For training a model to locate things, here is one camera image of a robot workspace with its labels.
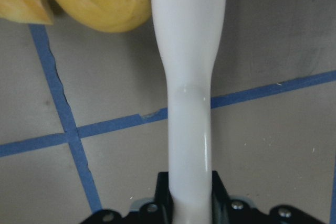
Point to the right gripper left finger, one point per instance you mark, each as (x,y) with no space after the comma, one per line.
(163,198)

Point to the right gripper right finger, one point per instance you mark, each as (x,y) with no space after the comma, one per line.
(220,199)

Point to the beige hand brush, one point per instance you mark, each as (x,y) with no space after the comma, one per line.
(188,34)

